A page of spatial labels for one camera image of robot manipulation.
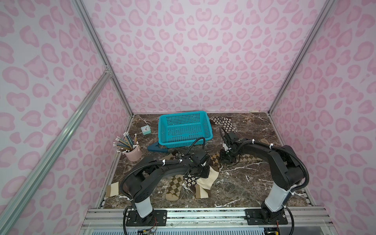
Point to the tan argyle sock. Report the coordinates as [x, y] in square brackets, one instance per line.
[170, 194]
[251, 158]

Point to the daisy sock in middle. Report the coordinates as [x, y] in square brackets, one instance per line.
[190, 179]

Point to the daisy sock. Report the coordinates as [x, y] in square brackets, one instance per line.
[190, 179]
[224, 122]

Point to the tan argyle sock right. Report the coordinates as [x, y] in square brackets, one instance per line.
[251, 158]

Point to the teal plastic basket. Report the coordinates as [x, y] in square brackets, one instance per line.
[182, 129]

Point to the daisy sock at back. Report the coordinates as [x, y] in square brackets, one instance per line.
[224, 122]

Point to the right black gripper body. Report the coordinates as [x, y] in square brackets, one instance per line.
[226, 152]

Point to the bundle of pencils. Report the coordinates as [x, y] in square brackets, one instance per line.
[126, 143]

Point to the small teal clock cube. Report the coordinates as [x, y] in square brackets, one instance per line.
[146, 130]

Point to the aluminium front rail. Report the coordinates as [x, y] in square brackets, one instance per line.
[311, 220]

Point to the cream brown striped sock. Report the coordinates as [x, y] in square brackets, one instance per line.
[203, 185]
[112, 190]

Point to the tan argyle sock left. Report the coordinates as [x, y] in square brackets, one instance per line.
[170, 194]

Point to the dark brown argyle sock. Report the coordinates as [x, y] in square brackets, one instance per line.
[214, 162]

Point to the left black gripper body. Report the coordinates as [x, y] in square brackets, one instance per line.
[202, 169]

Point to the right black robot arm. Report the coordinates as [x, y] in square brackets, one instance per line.
[288, 172]

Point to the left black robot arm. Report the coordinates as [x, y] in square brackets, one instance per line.
[140, 182]

